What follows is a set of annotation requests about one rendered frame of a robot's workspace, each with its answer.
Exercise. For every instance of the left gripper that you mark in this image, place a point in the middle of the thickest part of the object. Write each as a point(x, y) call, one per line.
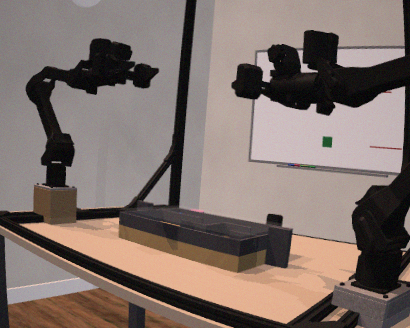
point(249, 85)

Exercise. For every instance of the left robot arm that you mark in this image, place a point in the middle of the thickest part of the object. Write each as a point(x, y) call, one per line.
point(381, 210)

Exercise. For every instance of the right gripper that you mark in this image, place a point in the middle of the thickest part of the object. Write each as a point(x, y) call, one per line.
point(113, 70)

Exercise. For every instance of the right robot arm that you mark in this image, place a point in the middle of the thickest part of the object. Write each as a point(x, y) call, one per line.
point(60, 147)

